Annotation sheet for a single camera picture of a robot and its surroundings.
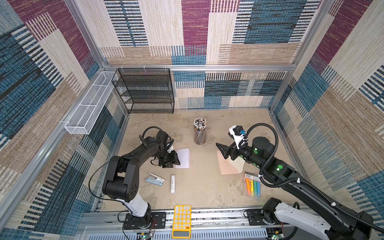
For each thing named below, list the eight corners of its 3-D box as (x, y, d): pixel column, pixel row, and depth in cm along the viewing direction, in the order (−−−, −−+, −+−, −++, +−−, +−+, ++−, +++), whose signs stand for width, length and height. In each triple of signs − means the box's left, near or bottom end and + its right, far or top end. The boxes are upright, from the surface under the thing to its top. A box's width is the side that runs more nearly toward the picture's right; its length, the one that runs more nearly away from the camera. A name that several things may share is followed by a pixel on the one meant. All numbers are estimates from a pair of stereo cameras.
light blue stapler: (145, 181, 87) (144, 179, 85) (149, 174, 90) (148, 172, 88) (161, 186, 85) (161, 185, 83) (165, 179, 88) (164, 177, 86)
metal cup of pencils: (194, 144, 102) (193, 127, 88) (194, 135, 107) (193, 117, 93) (205, 144, 102) (207, 127, 88) (205, 135, 107) (206, 117, 93)
